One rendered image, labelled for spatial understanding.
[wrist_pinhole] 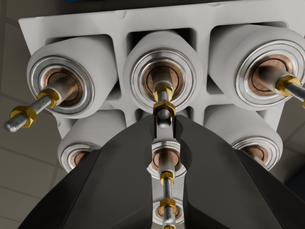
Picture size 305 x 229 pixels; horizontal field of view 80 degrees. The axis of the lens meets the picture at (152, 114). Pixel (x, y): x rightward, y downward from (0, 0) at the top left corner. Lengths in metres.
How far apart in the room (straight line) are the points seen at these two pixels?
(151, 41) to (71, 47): 0.09
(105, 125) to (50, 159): 0.44
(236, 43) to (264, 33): 0.03
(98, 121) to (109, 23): 0.14
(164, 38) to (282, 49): 0.12
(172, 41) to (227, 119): 0.15
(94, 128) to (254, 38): 0.23
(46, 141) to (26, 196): 0.30
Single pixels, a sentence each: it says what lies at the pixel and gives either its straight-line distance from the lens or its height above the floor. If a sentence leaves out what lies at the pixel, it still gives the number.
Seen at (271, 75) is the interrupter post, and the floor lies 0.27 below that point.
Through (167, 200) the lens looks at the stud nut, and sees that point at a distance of 0.22.
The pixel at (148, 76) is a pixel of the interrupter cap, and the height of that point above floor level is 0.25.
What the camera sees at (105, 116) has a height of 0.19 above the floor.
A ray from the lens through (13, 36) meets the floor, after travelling 0.57.
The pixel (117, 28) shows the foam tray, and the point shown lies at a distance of 0.28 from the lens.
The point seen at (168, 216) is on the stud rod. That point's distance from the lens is 0.21.
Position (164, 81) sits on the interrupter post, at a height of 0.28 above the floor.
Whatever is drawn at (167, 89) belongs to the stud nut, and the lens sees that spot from 0.17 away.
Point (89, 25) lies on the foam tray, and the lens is 0.29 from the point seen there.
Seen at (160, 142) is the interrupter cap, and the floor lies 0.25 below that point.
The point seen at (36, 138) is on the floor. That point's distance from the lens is 0.68.
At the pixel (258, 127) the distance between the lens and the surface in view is 0.28.
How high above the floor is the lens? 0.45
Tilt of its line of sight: 62 degrees down
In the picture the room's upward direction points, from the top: 176 degrees counter-clockwise
